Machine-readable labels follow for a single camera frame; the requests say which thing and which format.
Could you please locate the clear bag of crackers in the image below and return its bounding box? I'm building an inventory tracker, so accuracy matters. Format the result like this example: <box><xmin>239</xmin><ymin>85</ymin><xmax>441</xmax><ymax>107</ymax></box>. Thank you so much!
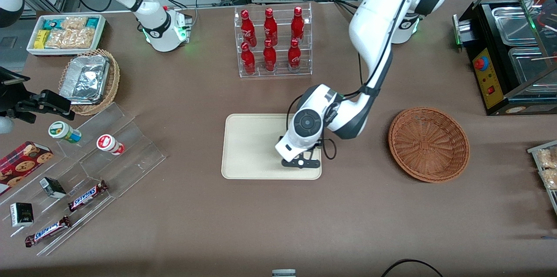
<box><xmin>62</xmin><ymin>17</ymin><xmax>88</xmax><ymax>30</ymax></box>
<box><xmin>45</xmin><ymin>28</ymin><xmax>97</xmax><ymax>49</ymax></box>

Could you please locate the white snack bin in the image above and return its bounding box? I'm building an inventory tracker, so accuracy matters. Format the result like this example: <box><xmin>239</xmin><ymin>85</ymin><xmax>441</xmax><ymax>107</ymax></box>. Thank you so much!
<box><xmin>27</xmin><ymin>14</ymin><xmax>106</xmax><ymax>57</ymax></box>

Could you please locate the silver foil pack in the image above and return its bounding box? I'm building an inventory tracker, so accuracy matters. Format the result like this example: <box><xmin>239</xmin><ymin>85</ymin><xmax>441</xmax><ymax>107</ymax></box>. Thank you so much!
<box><xmin>60</xmin><ymin>55</ymin><xmax>110</xmax><ymax>105</ymax></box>

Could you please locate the red cola bottle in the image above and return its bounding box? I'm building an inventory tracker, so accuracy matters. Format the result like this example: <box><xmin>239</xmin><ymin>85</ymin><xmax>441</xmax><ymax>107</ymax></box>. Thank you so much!
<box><xmin>264</xmin><ymin>8</ymin><xmax>278</xmax><ymax>46</ymax></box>
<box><xmin>263</xmin><ymin>40</ymin><xmax>277</xmax><ymax>72</ymax></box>
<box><xmin>241</xmin><ymin>10</ymin><xmax>256</xmax><ymax>47</ymax></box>
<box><xmin>291</xmin><ymin>6</ymin><xmax>305</xmax><ymax>43</ymax></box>
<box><xmin>288</xmin><ymin>38</ymin><xmax>302</xmax><ymax>72</ymax></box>
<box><xmin>241</xmin><ymin>42</ymin><xmax>256</xmax><ymax>75</ymax></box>

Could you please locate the green-lid yogurt cup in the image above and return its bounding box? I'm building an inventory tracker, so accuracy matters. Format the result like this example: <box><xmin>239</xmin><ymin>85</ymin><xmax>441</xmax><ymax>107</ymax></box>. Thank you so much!
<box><xmin>48</xmin><ymin>121</ymin><xmax>82</xmax><ymax>144</ymax></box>

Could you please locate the black food warmer machine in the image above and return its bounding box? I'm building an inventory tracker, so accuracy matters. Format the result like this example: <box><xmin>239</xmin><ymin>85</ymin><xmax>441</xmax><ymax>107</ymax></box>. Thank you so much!
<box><xmin>453</xmin><ymin>0</ymin><xmax>557</xmax><ymax>116</ymax></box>

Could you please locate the clear acrylic stepped display stand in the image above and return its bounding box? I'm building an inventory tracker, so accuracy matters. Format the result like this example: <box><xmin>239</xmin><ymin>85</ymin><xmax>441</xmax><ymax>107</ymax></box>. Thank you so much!
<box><xmin>0</xmin><ymin>102</ymin><xmax>168</xmax><ymax>257</ymax></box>

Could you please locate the cream plastic tray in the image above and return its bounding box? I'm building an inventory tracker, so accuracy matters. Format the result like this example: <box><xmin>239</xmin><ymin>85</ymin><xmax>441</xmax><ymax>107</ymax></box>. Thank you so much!
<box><xmin>221</xmin><ymin>114</ymin><xmax>322</xmax><ymax>180</ymax></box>

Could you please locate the stainless steel pan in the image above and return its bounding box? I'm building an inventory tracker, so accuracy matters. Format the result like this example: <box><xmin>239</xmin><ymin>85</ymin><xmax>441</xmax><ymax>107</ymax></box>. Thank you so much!
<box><xmin>508</xmin><ymin>46</ymin><xmax>557</xmax><ymax>86</ymax></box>
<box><xmin>492</xmin><ymin>6</ymin><xmax>541</xmax><ymax>47</ymax></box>

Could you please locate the brown wicker basket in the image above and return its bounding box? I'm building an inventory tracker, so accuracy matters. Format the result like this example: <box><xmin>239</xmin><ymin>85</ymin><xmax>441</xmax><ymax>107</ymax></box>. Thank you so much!
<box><xmin>388</xmin><ymin>107</ymin><xmax>470</xmax><ymax>183</ymax></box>

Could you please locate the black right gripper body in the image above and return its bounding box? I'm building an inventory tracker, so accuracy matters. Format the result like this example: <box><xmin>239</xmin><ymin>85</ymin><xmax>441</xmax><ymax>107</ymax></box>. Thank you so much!
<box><xmin>0</xmin><ymin>88</ymin><xmax>42</xmax><ymax>124</ymax></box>

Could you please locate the red-lid yogurt cup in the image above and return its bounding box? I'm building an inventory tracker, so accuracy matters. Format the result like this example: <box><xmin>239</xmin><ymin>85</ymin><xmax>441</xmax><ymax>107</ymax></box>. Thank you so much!
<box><xmin>96</xmin><ymin>134</ymin><xmax>125</xmax><ymax>156</ymax></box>

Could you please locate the red tartan cookie box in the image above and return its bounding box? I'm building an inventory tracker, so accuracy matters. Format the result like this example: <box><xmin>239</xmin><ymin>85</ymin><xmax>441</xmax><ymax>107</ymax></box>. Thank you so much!
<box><xmin>0</xmin><ymin>141</ymin><xmax>54</xmax><ymax>196</ymax></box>

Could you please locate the grey tray with snacks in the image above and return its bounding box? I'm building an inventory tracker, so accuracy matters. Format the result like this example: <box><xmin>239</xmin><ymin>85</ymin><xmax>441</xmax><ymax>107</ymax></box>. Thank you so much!
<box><xmin>527</xmin><ymin>140</ymin><xmax>557</xmax><ymax>216</ymax></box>

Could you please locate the Snickers chocolate bar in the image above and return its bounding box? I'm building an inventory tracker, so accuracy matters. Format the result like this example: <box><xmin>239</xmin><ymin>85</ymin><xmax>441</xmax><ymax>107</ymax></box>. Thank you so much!
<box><xmin>24</xmin><ymin>216</ymin><xmax>71</xmax><ymax>248</ymax></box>
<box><xmin>68</xmin><ymin>180</ymin><xmax>108</xmax><ymax>212</ymax></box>

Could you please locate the black table cable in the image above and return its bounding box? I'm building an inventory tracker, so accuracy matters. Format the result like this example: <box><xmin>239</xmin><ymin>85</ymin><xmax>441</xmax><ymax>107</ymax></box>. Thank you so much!
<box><xmin>382</xmin><ymin>259</ymin><xmax>444</xmax><ymax>277</ymax></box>

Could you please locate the light wicker basket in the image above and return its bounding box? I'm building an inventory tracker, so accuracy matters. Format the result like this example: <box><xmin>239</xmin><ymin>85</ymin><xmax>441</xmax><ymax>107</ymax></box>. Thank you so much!
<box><xmin>59</xmin><ymin>49</ymin><xmax>121</xmax><ymax>116</ymax></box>

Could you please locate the clear bag of snacks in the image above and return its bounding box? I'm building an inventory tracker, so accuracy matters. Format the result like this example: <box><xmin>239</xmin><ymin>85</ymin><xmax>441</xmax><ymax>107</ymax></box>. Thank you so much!
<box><xmin>540</xmin><ymin>168</ymin><xmax>557</xmax><ymax>190</ymax></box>
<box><xmin>536</xmin><ymin>147</ymin><xmax>557</xmax><ymax>169</ymax></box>

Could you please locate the clear acrylic bottle rack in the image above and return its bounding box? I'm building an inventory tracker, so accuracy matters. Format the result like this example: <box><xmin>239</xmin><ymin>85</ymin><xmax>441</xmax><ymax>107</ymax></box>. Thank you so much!
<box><xmin>234</xmin><ymin>3</ymin><xmax>313</xmax><ymax>78</ymax></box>

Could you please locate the small dark green carton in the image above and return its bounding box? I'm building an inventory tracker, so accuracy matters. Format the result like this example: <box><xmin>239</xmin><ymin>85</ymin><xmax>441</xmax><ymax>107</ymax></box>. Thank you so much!
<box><xmin>40</xmin><ymin>177</ymin><xmax>67</xmax><ymax>199</ymax></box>
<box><xmin>10</xmin><ymin>203</ymin><xmax>34</xmax><ymax>228</ymax></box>

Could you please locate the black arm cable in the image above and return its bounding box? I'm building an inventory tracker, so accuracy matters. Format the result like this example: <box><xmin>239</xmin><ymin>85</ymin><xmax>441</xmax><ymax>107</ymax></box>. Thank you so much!
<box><xmin>285</xmin><ymin>51</ymin><xmax>381</xmax><ymax>161</ymax></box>

